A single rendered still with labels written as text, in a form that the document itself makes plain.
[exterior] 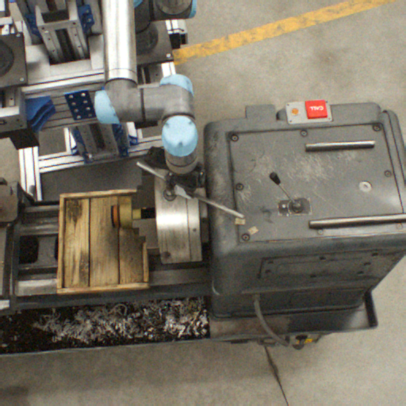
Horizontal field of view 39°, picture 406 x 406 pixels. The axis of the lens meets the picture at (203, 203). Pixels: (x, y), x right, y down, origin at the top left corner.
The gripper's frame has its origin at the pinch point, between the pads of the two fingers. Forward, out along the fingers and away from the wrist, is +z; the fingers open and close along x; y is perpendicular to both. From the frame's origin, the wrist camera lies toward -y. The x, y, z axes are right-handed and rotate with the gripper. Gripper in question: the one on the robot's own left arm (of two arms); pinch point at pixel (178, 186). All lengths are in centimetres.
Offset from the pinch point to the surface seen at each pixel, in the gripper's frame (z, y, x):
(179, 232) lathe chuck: 14.1, 4.3, -7.6
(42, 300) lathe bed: 59, -33, -44
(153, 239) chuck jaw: 21.1, -2.7, -11.9
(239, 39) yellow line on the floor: 147, -57, 143
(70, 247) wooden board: 45, -31, -24
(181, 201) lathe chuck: 10.3, 0.5, -0.4
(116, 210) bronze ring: 22.2, -17.8, -9.8
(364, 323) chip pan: 77, 70, 13
